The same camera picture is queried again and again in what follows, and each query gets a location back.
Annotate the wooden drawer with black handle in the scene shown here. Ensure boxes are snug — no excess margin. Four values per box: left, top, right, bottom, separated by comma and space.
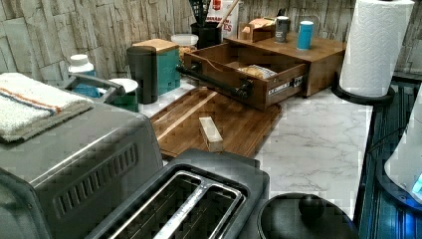
176, 42, 309, 111

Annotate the packet inside drawer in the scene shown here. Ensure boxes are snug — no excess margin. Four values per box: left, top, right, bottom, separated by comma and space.
239, 65, 277, 79

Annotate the wooden drawer cabinet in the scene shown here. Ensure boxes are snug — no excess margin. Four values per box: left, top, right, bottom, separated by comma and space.
226, 33, 345, 98

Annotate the small wooden block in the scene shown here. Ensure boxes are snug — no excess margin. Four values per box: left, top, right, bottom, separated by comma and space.
199, 117, 223, 152

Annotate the wooden cutting board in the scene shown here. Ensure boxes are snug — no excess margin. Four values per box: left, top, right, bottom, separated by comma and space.
151, 88, 282, 157

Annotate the black two-slot toaster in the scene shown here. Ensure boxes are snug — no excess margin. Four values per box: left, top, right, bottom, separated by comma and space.
85, 149, 270, 239

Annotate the glass jar with white lid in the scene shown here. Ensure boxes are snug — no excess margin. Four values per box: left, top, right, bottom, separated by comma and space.
170, 34, 199, 63

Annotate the teal canister with wooden lid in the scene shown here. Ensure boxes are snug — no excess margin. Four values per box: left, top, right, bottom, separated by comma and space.
134, 39, 180, 95

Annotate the green container with white lid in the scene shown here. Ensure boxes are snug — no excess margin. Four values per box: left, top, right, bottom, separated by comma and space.
110, 79, 138, 113

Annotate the black utensil holder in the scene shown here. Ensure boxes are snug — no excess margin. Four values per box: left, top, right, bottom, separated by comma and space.
190, 22, 222, 49

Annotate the small wooden box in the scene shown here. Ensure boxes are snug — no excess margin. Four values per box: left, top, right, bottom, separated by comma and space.
237, 18, 275, 43

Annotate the white red cardboard box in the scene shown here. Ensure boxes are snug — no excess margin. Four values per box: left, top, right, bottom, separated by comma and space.
206, 0, 240, 38

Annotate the black slotted spatula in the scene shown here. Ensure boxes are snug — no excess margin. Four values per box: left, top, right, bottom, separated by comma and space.
188, 0, 211, 26

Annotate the dark grey cylindrical shaker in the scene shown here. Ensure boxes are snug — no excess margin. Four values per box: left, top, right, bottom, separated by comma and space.
275, 16, 290, 43

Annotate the black round pot lid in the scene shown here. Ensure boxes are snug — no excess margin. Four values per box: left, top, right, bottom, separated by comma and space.
257, 193, 359, 239

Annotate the black paper towel holder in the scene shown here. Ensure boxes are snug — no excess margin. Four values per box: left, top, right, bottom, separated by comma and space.
331, 73, 395, 107

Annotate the blue cylindrical shaker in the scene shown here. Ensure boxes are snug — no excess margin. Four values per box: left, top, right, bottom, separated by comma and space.
297, 21, 314, 50

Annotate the white bottle with blue label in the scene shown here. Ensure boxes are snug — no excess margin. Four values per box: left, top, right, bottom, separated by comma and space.
68, 54, 101, 98

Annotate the stainless steel toaster oven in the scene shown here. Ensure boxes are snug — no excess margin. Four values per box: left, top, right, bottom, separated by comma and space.
1, 100, 162, 239

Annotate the striped white folded towel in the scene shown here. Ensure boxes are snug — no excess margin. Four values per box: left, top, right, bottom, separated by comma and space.
0, 73, 94, 142

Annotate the white paper towel roll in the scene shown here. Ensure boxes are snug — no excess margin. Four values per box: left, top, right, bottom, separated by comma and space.
339, 0, 414, 98

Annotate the wooden spoon handle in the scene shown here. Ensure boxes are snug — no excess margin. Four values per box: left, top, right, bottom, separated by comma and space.
216, 0, 239, 28

